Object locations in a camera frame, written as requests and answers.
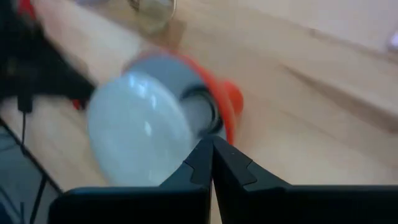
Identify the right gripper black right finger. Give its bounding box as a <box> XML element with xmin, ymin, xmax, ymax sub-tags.
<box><xmin>211</xmin><ymin>135</ymin><xmax>398</xmax><ymax>224</ymax></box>

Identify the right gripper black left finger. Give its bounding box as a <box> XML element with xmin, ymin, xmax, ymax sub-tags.
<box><xmin>48</xmin><ymin>135</ymin><xmax>214</xmax><ymax>224</ymax></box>

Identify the white globe lightbulb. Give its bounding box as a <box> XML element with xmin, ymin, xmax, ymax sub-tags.
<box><xmin>86</xmin><ymin>54</ymin><xmax>224</xmax><ymax>187</ymax></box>

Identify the red desk lamp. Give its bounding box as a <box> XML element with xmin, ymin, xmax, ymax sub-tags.
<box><xmin>17</xmin><ymin>0</ymin><xmax>245</xmax><ymax>147</ymax></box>

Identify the beige wooden desk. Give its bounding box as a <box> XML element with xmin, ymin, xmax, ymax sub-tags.
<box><xmin>242</xmin><ymin>0</ymin><xmax>398</xmax><ymax>60</ymax></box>

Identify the black lamp power cord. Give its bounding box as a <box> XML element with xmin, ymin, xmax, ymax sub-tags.
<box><xmin>17</xmin><ymin>93</ymin><xmax>34</xmax><ymax>150</ymax></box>

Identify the wire mesh pen cup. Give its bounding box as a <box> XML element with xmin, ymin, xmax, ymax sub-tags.
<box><xmin>127</xmin><ymin>0</ymin><xmax>177</xmax><ymax>34</ymax></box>

